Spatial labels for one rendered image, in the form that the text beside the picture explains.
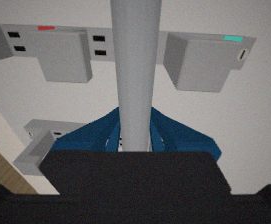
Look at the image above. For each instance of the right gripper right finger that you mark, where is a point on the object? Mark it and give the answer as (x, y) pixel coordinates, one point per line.
(178, 137)

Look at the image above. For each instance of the grey metal bar with green ends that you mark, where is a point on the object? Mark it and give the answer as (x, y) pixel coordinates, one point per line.
(135, 25)

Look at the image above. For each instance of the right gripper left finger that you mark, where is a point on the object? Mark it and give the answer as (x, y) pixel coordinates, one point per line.
(93, 136)

